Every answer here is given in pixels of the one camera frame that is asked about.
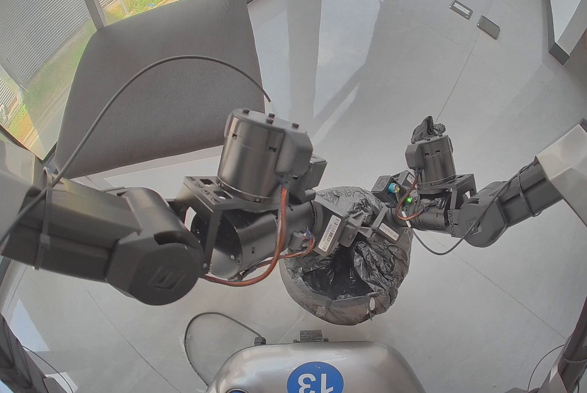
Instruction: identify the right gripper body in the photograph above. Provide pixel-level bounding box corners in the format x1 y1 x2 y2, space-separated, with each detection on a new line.
372 200 454 246

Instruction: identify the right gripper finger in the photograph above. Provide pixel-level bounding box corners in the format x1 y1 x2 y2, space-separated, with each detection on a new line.
364 207 390 241

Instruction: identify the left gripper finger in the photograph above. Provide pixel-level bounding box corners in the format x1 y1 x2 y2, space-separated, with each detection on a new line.
340 211 374 246

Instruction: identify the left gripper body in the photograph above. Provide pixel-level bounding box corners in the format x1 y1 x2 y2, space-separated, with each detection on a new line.
190 199 351 283

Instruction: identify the black plastic bag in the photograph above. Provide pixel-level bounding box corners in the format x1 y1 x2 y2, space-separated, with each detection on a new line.
279 186 413 325

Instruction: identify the black plastic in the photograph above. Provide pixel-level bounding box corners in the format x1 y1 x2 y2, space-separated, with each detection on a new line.
411 115 448 145

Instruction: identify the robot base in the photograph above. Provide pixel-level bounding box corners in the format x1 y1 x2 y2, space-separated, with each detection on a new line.
209 329 425 393

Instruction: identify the grey chair with white legs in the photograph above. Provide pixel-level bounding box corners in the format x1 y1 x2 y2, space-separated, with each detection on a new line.
46 0 268 179

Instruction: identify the black cable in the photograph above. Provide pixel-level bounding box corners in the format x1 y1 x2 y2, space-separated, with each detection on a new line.
0 56 272 245
183 312 267 389
415 226 475 255
20 345 72 387
527 344 569 389

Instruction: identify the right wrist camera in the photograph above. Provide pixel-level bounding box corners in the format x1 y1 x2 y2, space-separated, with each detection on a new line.
372 172 403 201

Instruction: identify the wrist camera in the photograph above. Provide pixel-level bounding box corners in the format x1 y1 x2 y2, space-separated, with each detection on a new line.
372 172 403 201
293 153 329 201

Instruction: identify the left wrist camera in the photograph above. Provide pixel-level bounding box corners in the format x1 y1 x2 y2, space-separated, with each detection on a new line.
293 153 329 201

